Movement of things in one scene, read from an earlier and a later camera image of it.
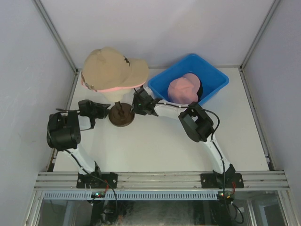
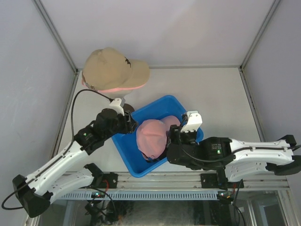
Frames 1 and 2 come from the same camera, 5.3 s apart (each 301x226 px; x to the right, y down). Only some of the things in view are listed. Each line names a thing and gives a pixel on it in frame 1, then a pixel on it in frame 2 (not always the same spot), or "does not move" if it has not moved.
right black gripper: (135, 108) -> (172, 135)
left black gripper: (102, 108) -> (130, 124)
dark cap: (200, 92) -> (149, 159)
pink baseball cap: (105, 90) does not move
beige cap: (105, 68) does not move
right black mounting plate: (216, 181) does not move
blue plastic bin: (213, 80) -> (126, 141)
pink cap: (184, 90) -> (151, 135)
